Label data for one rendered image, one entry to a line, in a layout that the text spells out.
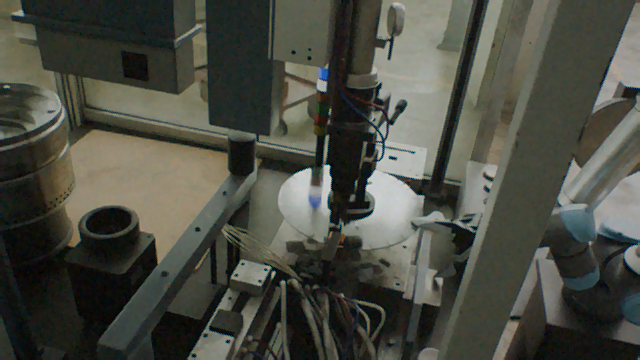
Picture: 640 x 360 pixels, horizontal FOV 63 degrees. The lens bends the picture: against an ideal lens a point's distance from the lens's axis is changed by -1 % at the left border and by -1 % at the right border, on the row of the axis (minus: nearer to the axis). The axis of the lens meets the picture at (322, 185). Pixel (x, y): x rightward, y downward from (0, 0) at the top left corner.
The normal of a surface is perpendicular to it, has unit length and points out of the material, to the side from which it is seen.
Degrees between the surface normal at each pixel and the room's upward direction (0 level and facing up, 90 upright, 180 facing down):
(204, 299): 0
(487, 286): 90
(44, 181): 90
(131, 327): 0
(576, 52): 90
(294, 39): 90
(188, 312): 0
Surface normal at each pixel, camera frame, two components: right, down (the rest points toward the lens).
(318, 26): -0.25, 0.51
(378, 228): 0.09, -0.83
